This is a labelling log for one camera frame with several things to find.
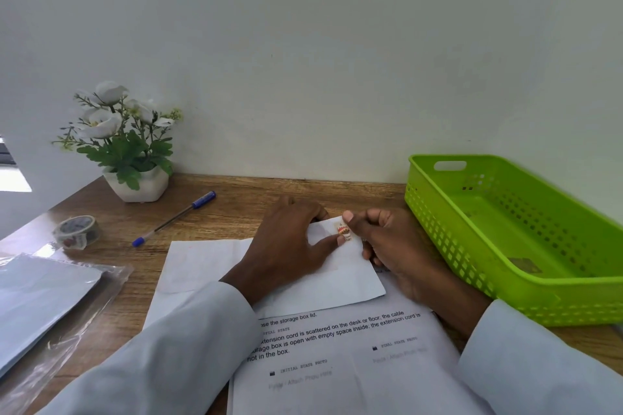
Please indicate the person's right hand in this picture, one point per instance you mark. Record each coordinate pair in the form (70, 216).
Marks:
(404, 259)

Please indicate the blue ballpoint pen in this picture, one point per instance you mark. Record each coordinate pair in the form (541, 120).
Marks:
(204, 199)

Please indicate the small patterned sticker piece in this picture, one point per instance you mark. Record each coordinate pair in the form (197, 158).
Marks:
(344, 234)

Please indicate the stack of printed papers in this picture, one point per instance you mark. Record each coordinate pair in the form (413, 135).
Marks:
(350, 380)

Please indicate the person's right forearm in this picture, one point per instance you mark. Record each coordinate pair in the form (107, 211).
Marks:
(535, 371)

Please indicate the patterned tape roll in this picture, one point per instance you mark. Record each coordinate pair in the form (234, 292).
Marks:
(78, 240)

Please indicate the black framed window with grille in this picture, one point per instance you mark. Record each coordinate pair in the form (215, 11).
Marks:
(5, 157)

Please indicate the person's left hand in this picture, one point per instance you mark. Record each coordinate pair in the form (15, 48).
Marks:
(277, 254)

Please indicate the white window sill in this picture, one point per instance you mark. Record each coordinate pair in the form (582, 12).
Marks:
(14, 179)

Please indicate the green plastic basket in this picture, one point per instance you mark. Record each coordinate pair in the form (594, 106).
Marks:
(486, 225)

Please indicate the person's left forearm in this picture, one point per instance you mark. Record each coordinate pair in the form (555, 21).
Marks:
(170, 361)

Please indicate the potted white flower plant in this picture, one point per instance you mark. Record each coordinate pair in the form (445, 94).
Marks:
(126, 152)

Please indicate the long white envelope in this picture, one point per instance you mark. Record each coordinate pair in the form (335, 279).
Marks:
(194, 269)

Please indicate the plastic-wrapped white envelope pack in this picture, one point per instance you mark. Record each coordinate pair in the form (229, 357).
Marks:
(44, 303)

